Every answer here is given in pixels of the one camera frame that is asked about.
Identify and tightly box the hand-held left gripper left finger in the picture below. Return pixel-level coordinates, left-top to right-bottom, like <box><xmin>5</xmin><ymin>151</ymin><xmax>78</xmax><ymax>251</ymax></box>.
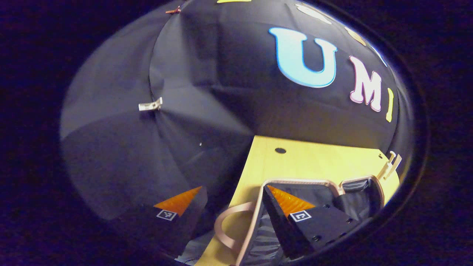
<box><xmin>110</xmin><ymin>186</ymin><xmax>208</xmax><ymax>260</ymax></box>

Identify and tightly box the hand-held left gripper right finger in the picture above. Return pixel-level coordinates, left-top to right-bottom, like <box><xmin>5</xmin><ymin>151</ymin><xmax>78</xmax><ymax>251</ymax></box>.
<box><xmin>261</xmin><ymin>184</ymin><xmax>361</xmax><ymax>260</ymax></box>

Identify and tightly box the pink suitcase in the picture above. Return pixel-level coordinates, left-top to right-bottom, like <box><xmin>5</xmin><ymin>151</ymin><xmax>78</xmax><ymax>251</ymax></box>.
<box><xmin>214</xmin><ymin>177</ymin><xmax>385</xmax><ymax>266</ymax></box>

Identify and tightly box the white clip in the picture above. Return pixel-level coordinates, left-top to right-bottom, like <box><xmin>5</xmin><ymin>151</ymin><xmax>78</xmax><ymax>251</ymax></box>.
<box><xmin>138</xmin><ymin>97</ymin><xmax>163</xmax><ymax>112</ymax></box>

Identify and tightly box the black backdrop cloth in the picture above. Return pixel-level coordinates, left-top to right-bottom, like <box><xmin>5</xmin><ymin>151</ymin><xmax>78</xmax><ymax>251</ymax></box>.
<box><xmin>60</xmin><ymin>0</ymin><xmax>412</xmax><ymax>222</ymax></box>

